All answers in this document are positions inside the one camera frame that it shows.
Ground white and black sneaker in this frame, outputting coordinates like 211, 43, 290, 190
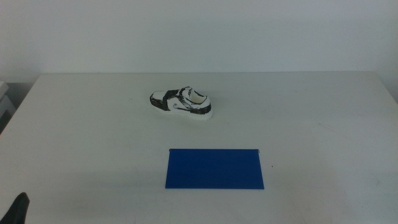
149, 86, 214, 121

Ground blue rectangular mat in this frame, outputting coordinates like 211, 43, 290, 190
165, 148, 265, 190

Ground white side furniture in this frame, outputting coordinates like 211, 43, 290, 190
0, 80, 16, 125

